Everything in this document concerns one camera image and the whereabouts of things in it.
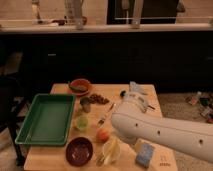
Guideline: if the yellow banana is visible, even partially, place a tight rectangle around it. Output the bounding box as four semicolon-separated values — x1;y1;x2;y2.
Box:
102;136;120;166

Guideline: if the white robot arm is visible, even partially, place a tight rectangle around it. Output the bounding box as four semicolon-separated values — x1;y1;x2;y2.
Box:
111;92;213;163

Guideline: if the grey blue cloth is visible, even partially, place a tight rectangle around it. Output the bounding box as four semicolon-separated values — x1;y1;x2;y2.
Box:
129;81;146;95

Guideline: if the metal cup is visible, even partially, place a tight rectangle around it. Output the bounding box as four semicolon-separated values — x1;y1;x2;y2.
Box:
80;97;91;113

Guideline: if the orange plate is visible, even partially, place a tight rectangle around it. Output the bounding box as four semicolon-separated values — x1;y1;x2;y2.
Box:
68;78;92;96

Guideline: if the green pepper on plate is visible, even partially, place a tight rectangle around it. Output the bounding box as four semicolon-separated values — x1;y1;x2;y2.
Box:
69;83;87;92

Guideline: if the metal fork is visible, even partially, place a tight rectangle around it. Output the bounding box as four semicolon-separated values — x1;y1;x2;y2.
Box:
98;103;116;126

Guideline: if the small green cup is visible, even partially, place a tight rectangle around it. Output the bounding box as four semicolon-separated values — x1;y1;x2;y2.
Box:
75;116;88;131

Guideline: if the orange peach fruit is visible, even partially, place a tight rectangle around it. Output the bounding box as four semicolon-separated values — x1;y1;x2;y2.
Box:
96;129;110;142

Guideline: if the green plastic tray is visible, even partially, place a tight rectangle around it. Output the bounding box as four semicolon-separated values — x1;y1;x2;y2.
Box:
15;94;76;146

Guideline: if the dark red bowl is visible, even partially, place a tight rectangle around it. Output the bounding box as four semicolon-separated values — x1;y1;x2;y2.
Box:
66;137;93;167

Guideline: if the blue sponge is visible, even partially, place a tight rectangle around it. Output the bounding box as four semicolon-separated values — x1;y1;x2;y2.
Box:
135;143;155;168

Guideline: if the dark chair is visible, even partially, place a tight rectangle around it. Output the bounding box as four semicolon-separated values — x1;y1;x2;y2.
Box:
0;51;32;167

